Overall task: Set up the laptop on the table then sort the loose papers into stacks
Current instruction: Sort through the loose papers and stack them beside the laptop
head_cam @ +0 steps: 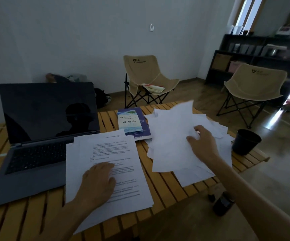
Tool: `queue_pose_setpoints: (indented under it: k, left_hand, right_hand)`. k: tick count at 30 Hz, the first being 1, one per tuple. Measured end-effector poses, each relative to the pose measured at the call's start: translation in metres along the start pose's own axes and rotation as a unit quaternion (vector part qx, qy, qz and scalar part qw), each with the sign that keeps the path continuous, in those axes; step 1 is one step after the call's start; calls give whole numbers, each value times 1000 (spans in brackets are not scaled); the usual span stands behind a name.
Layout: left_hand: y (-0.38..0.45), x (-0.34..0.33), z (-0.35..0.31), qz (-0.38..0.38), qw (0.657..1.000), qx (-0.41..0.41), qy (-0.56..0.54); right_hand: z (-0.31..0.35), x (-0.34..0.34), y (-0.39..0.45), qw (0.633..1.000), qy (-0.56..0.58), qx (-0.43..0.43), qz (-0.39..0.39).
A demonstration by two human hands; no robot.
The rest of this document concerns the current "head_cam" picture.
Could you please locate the person's left hand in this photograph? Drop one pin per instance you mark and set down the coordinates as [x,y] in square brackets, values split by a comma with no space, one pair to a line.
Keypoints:
[96,185]

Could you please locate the person's right hand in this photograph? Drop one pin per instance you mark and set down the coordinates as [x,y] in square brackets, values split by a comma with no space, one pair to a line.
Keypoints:
[203,144]

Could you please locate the sorted text document stack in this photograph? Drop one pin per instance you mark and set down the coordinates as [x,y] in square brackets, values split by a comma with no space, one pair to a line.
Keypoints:
[71,168]

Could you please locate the pile of white papers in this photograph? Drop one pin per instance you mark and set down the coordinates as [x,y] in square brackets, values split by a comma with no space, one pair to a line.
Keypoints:
[170,143]

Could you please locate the blue booklet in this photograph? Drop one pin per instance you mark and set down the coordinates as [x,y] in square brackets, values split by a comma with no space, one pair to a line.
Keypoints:
[132,122]

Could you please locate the grey laptop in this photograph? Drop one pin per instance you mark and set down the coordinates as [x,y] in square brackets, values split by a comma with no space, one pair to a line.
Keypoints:
[47,112]

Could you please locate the person's right forearm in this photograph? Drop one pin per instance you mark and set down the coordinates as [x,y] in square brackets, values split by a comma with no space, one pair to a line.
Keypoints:
[255,200]

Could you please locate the person's left forearm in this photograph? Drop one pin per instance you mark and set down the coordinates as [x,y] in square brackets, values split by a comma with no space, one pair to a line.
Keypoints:
[64,223]

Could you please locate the wooden slatted table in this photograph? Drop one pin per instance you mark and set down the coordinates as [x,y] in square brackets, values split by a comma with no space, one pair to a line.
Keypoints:
[165,188]

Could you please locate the black plastic pot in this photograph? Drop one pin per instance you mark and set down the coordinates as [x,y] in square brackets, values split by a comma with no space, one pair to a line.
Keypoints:
[245,143]

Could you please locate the dark bottle with blue cap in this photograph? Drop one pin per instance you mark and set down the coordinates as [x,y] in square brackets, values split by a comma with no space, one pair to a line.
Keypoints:
[222,204]

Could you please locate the red and white booklet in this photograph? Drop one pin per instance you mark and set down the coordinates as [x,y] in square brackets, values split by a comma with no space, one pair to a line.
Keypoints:
[153,88]

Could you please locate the beige folding chair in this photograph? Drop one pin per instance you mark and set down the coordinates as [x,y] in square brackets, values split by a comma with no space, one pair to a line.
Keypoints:
[255,82]
[145,70]

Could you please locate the woven storage basket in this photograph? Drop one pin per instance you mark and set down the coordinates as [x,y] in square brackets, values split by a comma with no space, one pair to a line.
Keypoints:
[221,62]

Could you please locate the pink storage box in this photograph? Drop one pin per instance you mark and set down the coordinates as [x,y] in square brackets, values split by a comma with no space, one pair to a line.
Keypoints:
[235,66]

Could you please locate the metal pot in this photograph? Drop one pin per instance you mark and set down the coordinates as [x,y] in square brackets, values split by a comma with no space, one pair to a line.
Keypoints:
[275,50]

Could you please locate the tall narrow window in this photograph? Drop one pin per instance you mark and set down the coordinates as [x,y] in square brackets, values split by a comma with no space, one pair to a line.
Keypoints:
[250,12]

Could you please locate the red and white box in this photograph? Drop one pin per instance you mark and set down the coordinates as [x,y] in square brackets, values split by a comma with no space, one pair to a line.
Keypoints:
[285,30]

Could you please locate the white wall hook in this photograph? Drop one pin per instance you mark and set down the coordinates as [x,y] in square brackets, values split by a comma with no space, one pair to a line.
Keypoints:
[151,27]

